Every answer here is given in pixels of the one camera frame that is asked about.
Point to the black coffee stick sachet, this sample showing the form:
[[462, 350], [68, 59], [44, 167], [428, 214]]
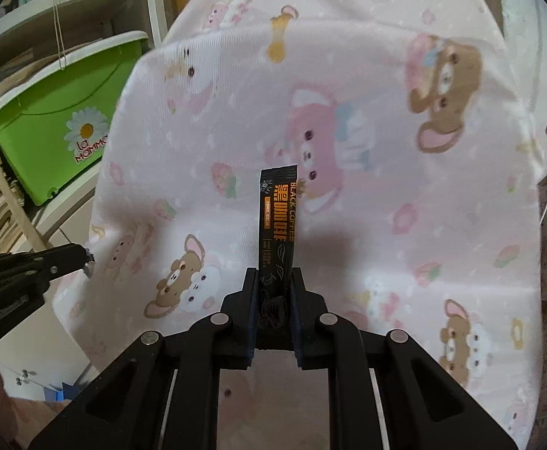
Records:
[[276, 245]]

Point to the green plastic storage box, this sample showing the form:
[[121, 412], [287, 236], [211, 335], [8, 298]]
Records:
[[55, 125]]

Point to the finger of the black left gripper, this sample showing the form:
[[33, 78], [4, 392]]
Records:
[[44, 266]]

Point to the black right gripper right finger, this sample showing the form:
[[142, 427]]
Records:
[[312, 348]]

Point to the pink cartoon bear bedsheet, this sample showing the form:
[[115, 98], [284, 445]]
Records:
[[417, 173]]

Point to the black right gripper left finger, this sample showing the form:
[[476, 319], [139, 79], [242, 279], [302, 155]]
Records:
[[238, 338]]

